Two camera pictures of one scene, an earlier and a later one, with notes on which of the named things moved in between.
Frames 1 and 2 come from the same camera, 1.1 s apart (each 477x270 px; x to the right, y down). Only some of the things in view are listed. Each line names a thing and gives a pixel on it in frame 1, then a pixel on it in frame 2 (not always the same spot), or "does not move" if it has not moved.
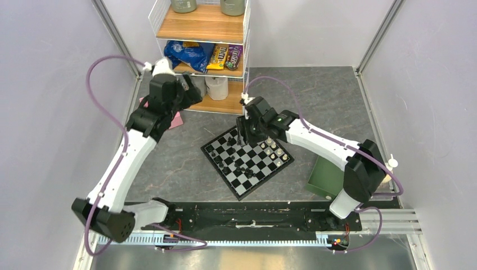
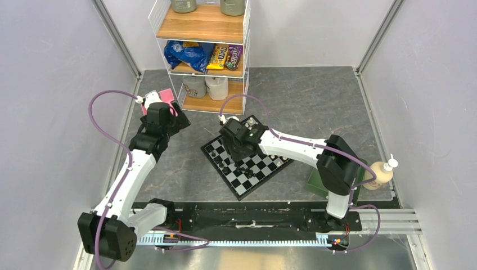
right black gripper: [243, 122] to [236, 156]
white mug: [217, 87] does not move
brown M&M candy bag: [233, 56] does not move
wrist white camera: [246, 99] to [222, 118]
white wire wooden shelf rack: [210, 41] does not move
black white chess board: [244, 168] does not move
